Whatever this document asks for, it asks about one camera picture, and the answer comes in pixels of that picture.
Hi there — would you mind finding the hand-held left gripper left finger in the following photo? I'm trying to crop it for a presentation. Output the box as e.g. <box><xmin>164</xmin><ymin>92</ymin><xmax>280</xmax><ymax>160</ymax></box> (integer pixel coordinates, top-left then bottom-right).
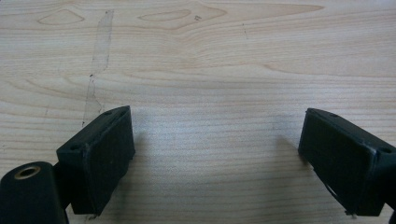
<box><xmin>55</xmin><ymin>105</ymin><xmax>136</xmax><ymax>217</ymax></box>

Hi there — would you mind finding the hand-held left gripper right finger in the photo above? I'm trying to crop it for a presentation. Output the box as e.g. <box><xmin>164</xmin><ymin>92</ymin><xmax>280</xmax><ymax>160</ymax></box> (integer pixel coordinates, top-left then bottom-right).
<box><xmin>297</xmin><ymin>107</ymin><xmax>396</xmax><ymax>217</ymax></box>

